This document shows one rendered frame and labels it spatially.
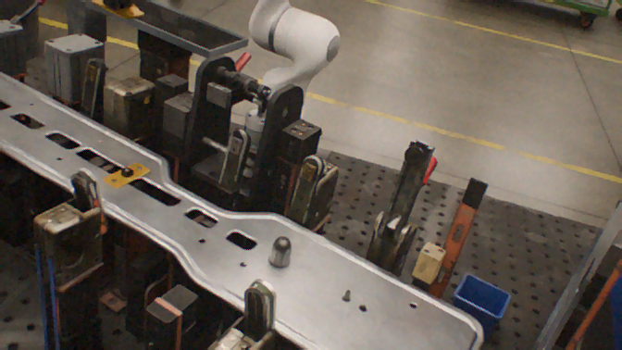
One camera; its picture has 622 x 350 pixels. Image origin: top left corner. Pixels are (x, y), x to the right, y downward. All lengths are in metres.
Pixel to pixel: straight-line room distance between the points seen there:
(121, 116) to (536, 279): 1.10
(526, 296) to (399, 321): 0.70
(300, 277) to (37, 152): 0.55
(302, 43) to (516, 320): 0.83
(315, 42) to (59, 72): 0.56
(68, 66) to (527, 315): 1.18
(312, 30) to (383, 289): 0.67
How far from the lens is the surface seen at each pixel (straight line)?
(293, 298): 0.88
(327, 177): 1.04
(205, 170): 1.19
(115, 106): 1.25
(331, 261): 0.96
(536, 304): 1.55
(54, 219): 0.93
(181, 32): 1.33
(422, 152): 0.89
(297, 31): 1.38
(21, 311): 1.29
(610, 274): 0.91
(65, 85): 1.36
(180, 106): 1.19
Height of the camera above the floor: 1.62
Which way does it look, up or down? 32 degrees down
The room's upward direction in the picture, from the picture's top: 12 degrees clockwise
